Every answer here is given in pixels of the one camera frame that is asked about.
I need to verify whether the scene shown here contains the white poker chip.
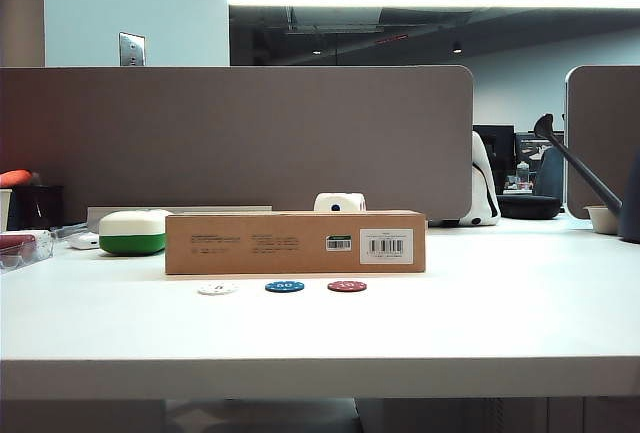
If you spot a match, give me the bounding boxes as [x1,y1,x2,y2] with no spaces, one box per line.
[197,282,239,297]

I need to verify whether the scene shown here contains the brown cardboard box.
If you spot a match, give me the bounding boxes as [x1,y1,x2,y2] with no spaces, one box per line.
[165,210,428,276]

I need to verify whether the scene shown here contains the red poker chip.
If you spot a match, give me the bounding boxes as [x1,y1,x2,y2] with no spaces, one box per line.
[326,279,368,294]

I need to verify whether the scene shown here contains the blue poker chip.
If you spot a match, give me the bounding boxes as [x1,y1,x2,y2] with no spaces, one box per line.
[264,279,306,294]

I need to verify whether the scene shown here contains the clear plastic chip tray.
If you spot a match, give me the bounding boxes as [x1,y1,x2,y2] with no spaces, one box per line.
[0,229,56,272]

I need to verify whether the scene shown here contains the large white die blue dots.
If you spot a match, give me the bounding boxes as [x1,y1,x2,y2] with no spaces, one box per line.
[313,192,367,215]

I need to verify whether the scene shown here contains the wide grey-brown desk divider panel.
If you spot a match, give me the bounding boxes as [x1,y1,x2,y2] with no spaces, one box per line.
[0,65,476,225]

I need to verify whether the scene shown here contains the white and black plush figure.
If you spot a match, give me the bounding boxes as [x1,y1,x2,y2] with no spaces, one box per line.
[458,130,502,227]

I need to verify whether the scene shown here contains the black computer monitor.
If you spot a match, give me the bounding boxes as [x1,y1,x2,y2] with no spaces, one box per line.
[472,124,517,195]
[514,131,567,177]

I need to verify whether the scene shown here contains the white and green case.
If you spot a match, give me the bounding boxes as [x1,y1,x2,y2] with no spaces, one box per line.
[98,208,174,257]

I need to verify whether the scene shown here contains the black round cushion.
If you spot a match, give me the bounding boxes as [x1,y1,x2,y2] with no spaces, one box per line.
[496,194,562,220]

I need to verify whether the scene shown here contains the long ceiling light strip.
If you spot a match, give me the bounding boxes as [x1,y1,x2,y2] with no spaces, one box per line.
[227,0,640,10]

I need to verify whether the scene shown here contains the dark grey office chair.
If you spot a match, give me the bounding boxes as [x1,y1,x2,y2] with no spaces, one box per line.
[530,146,566,200]

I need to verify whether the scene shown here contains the white earbuds case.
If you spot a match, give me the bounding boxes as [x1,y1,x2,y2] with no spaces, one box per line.
[67,232,102,251]

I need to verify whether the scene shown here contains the clear plastic tray lid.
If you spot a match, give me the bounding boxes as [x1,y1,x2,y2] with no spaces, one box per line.
[48,221,89,240]

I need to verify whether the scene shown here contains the black mug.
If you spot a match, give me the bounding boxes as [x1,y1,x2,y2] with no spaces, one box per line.
[9,183,66,231]

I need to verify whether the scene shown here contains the small white bowl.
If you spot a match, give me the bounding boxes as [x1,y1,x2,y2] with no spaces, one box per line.
[582,204,622,236]

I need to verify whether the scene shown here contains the narrow grey-brown desk divider panel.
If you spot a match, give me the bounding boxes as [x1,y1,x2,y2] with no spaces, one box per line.
[564,64,640,221]

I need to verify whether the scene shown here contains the dark grey watering can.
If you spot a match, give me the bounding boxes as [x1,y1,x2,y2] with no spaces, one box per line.
[532,112,640,245]

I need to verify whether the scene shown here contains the beige paper cup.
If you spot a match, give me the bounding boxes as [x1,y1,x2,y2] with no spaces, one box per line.
[0,187,13,233]

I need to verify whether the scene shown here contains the white cable tray flap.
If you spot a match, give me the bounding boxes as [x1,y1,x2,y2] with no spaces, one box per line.
[86,205,274,235]

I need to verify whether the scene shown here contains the metal wall plate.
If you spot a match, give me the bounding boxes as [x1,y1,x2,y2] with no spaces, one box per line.
[118,31,147,68]

